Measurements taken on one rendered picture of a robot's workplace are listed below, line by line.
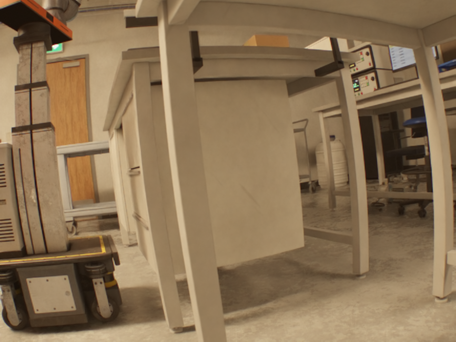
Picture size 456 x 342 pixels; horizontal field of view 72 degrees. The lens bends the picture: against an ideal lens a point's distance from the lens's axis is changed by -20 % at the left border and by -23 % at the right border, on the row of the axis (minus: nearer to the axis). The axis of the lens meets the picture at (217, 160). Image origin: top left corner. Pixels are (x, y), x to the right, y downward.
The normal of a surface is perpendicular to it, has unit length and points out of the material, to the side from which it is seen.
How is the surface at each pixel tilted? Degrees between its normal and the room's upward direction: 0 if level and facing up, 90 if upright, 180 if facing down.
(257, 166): 90
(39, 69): 90
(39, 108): 90
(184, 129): 90
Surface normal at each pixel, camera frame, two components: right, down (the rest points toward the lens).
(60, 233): 0.33, -0.04
